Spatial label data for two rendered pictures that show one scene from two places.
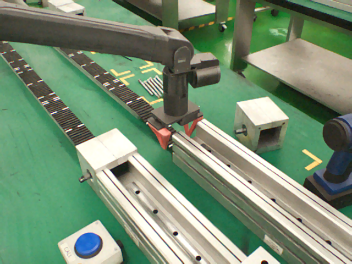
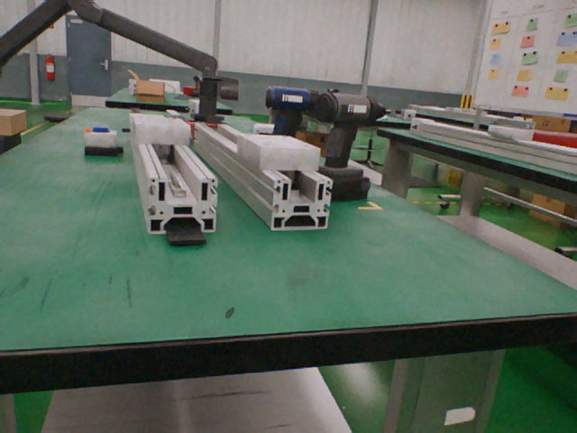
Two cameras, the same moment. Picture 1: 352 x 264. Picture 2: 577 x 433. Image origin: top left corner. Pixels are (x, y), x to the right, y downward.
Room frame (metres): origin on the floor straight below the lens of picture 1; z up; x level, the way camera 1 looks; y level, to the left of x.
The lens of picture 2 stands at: (-0.73, -0.72, 1.01)
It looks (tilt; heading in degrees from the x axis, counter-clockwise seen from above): 16 degrees down; 17
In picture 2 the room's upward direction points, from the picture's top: 5 degrees clockwise
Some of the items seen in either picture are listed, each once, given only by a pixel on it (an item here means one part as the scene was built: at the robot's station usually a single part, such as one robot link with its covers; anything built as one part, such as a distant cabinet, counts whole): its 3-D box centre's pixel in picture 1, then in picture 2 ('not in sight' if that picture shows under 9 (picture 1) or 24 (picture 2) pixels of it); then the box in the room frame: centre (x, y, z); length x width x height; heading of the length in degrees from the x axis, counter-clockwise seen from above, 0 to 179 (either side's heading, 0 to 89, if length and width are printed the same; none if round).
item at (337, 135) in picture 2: not in sight; (352, 147); (0.27, -0.54, 0.89); 0.20 x 0.08 x 0.22; 144
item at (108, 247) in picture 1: (95, 252); (104, 142); (0.30, 0.15, 0.81); 0.10 x 0.08 x 0.06; 129
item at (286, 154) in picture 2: not in sight; (275, 158); (0.09, -0.43, 0.87); 0.16 x 0.11 x 0.07; 39
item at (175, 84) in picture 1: (177, 79); (210, 89); (0.63, 0.01, 0.97); 0.07 x 0.06 x 0.07; 113
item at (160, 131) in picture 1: (167, 131); (198, 130); (0.61, 0.03, 0.84); 0.07 x 0.07 x 0.09; 39
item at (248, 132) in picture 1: (254, 126); (264, 141); (0.64, -0.19, 0.83); 0.11 x 0.10 x 0.10; 108
